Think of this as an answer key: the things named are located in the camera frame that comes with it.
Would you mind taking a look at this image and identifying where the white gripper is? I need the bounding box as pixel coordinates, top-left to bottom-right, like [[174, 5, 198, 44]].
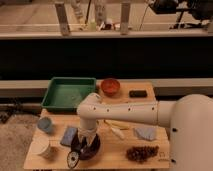
[[78, 127, 97, 146]]

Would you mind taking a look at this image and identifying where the round black brush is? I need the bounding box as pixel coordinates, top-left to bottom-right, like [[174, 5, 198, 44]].
[[67, 151, 79, 169]]

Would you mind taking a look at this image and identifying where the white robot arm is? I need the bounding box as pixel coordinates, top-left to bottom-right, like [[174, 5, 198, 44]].
[[77, 93, 213, 171]]

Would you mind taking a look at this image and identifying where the green plastic tray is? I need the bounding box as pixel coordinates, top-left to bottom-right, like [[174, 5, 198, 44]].
[[42, 77, 96, 113]]

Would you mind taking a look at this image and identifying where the blue sponge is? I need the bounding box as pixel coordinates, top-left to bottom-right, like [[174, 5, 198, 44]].
[[60, 126, 77, 147]]

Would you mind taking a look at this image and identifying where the dark purple bowl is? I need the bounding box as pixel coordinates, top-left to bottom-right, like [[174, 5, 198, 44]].
[[71, 134, 100, 160]]

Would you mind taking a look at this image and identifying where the wooden stick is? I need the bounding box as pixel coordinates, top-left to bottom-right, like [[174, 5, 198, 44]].
[[104, 120, 130, 130]]

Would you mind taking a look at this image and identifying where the small blue cup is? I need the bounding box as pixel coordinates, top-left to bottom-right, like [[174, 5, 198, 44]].
[[37, 117, 53, 134]]

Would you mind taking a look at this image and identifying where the red bowl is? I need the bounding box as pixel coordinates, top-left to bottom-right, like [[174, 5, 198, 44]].
[[101, 78, 120, 96]]

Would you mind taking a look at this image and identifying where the white cup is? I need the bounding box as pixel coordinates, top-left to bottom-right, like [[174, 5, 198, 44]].
[[33, 137, 54, 159]]

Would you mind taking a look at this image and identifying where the bunch of dark grapes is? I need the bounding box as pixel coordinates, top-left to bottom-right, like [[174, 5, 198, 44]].
[[126, 146, 159, 163]]

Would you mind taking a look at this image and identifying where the blue grey cloth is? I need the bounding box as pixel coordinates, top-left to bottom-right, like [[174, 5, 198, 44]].
[[134, 127, 156, 141]]

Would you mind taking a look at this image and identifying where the black rectangular block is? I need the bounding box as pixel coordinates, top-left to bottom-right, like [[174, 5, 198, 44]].
[[129, 90, 147, 98]]

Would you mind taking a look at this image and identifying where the green bottle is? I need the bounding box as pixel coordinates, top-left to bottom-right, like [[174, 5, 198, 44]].
[[88, 19, 97, 31]]

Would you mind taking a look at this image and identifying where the left grey post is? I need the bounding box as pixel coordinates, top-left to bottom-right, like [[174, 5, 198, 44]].
[[55, 2, 70, 36]]

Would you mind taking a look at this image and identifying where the grey post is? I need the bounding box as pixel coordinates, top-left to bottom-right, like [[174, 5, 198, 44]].
[[120, 1, 131, 35], [55, 2, 70, 36]]

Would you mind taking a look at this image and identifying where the right grey post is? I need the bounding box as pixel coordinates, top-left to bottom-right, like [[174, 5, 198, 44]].
[[120, 1, 131, 35]]

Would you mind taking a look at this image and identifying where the black camera on stand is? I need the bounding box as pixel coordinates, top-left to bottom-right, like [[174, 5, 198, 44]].
[[148, 0, 213, 29]]

